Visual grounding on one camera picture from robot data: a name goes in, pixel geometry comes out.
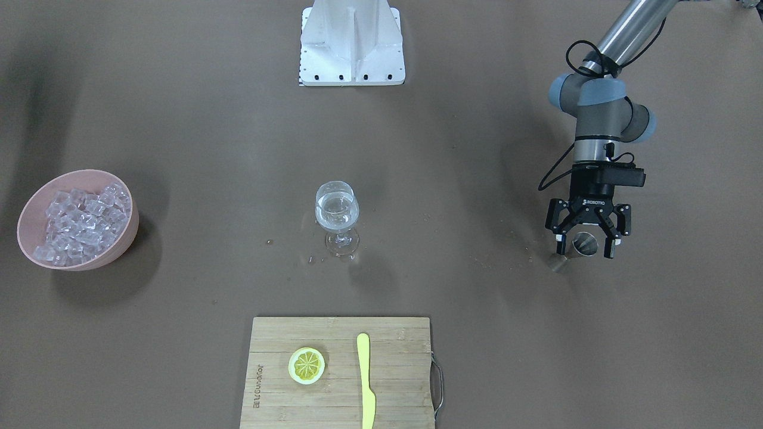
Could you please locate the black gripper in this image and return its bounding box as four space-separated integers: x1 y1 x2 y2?
545 181 632 260

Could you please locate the steel double jigger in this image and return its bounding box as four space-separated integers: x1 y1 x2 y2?
548 232 599 272

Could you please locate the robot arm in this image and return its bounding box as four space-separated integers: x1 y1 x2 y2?
545 1 676 259

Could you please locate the clear wine glass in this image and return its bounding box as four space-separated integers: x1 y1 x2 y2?
314 181 359 256

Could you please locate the pile of ice cubes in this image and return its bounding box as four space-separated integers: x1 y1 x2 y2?
32 182 132 267

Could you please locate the wooden cutting board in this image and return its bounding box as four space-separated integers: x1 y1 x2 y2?
239 316 440 428

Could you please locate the yellow plastic knife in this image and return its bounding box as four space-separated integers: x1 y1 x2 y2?
356 333 377 429

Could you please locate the yellow lemon slice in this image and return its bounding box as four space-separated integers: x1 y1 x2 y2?
288 347 326 386

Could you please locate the pink bowl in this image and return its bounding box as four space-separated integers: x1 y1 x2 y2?
17 169 139 271

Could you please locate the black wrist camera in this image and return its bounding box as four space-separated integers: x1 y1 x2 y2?
572 162 646 187

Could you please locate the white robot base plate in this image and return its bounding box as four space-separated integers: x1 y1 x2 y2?
298 1 406 86

